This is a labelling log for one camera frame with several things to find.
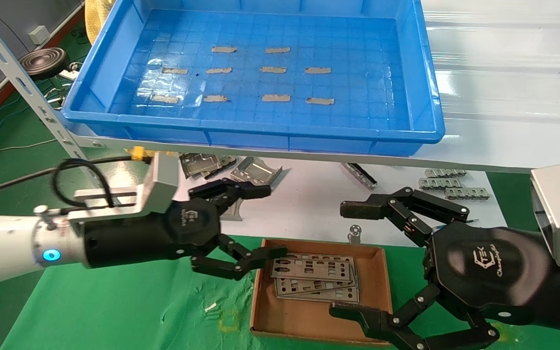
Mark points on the silver metal IO shield plate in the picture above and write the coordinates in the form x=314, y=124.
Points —
x=309, y=287
x=314, y=269
x=345, y=296
x=319, y=255

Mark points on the small silver binder clip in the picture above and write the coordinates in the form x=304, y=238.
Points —
x=354, y=234

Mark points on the black round stool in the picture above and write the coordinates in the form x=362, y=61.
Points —
x=44, y=62

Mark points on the small white tape scrap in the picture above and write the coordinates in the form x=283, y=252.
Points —
x=210, y=306

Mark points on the white wall socket box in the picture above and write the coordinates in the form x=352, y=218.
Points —
x=39, y=34

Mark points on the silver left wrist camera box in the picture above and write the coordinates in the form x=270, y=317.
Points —
x=161, y=182

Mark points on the brown cardboard box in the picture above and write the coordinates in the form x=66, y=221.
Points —
x=309, y=321

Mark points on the grey tape strip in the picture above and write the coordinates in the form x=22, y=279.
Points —
x=278, y=49
x=224, y=49
x=165, y=98
x=174, y=70
x=216, y=98
x=320, y=100
x=218, y=70
x=276, y=97
x=318, y=70
x=273, y=69

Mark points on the green cloth mat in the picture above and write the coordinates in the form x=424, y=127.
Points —
x=139, y=311

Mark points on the white paper sheet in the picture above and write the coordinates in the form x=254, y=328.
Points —
x=309, y=209

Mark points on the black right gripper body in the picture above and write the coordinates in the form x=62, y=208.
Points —
x=489, y=267

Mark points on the blue plastic tray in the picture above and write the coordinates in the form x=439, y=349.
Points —
x=367, y=121

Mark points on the long grey metal strip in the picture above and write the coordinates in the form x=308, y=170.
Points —
x=359, y=175

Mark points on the grey folded metal cage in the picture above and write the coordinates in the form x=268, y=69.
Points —
x=255, y=171

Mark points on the grey metal bracket frame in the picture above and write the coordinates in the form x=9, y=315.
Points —
x=235, y=211

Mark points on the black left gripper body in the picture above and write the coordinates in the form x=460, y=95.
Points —
x=163, y=236

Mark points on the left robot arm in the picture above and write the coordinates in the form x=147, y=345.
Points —
x=3, y=248

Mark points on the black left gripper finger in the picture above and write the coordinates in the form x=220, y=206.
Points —
x=268, y=255
x=251, y=190

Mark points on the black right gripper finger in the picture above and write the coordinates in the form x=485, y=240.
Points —
x=362, y=318
x=367, y=208

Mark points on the grey perforated steel post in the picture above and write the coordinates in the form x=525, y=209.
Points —
x=32, y=92

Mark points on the white power strip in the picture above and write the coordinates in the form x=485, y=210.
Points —
x=69, y=74

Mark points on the grey metal bracket part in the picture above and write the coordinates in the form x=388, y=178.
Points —
x=227, y=161
x=197, y=164

